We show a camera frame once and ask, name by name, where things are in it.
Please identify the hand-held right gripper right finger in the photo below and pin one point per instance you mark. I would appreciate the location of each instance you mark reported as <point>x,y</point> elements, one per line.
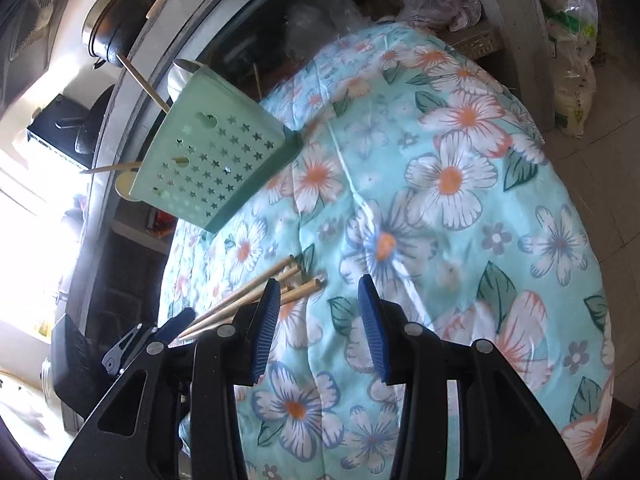
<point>374,330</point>

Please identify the wicker basket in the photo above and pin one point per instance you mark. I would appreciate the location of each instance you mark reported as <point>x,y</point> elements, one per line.
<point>477,40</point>

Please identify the range hood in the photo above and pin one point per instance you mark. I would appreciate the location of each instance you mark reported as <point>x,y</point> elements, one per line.
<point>30,20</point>

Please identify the black frying pan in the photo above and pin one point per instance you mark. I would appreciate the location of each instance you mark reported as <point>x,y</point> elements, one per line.
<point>95,120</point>

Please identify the red snack packets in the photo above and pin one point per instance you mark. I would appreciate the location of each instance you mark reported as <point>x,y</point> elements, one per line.
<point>161,222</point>

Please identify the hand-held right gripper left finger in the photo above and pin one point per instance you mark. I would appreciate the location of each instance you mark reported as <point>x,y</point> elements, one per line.
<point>265,330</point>

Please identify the cream wooden spoon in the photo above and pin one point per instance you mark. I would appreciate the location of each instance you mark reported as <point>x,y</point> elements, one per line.
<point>125,185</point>

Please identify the floral blanket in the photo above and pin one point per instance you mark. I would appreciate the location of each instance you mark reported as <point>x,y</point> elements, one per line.
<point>450,210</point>

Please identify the green perforated utensil holder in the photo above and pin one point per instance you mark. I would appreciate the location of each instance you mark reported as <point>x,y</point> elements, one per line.
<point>215,150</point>

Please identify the rice sack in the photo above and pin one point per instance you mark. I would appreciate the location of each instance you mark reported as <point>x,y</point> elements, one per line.
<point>575,70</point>

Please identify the black kitchen appliance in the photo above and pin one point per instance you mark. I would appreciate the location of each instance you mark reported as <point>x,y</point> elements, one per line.
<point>55,130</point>

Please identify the purple plastic bag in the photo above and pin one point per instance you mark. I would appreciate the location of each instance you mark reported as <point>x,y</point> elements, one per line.
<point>440,2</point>

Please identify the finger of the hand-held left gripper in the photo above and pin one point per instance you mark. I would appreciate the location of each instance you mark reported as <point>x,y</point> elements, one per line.
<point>122,352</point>
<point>172,324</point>

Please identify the crumpled clear plastic bags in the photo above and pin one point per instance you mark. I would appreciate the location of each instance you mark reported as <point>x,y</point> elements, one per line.
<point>325,10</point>

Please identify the black pot with steel lid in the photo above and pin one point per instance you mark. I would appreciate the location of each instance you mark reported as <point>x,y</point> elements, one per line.
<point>120,15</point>

